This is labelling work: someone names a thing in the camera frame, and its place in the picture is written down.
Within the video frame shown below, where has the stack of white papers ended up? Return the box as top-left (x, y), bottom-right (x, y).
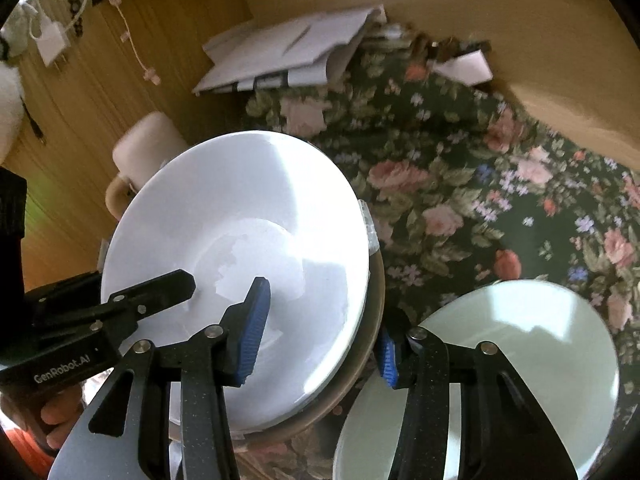
top-left (192, 6), bottom-right (386, 95)

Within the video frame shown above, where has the brown plate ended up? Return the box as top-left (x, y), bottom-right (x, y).
top-left (240, 245), bottom-right (387, 443)

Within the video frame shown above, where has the white paper tag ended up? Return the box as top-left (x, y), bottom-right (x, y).
top-left (37, 22), bottom-right (71, 67)

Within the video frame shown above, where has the white cylindrical cup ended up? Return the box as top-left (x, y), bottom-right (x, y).
top-left (112, 111), bottom-right (191, 191)

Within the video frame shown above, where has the white plate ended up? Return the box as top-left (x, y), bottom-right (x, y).
top-left (100, 131), bottom-right (371, 432)

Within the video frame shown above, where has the pile of printed cards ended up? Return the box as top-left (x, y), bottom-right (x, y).
top-left (365, 20), bottom-right (491, 61)

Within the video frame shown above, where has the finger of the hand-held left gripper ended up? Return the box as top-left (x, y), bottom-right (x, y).
top-left (100, 269), bottom-right (197, 331)

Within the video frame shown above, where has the person's left hand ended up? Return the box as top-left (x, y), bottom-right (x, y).
top-left (0, 382), bottom-right (89, 456)

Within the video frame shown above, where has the person's left forearm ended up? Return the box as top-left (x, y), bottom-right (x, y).
top-left (0, 422), bottom-right (56, 466)

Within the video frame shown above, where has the floral tablecloth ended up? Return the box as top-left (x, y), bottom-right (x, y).
top-left (235, 42), bottom-right (640, 480)

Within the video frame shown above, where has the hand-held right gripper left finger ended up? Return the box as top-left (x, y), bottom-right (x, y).
top-left (47, 276), bottom-right (273, 480)

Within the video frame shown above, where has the white bead string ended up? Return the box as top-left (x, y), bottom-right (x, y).
top-left (102, 0), bottom-right (162, 84)

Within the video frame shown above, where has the white fluffy pompom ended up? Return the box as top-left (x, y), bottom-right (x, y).
top-left (0, 60), bottom-right (26, 161)

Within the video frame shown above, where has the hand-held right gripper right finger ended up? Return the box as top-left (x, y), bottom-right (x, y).
top-left (376, 310), bottom-right (583, 480)

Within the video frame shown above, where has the light green plate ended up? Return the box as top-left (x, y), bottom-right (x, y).
top-left (332, 280), bottom-right (621, 480)

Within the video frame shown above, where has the beige ring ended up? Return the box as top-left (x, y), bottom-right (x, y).
top-left (105, 175), bottom-right (136, 221)

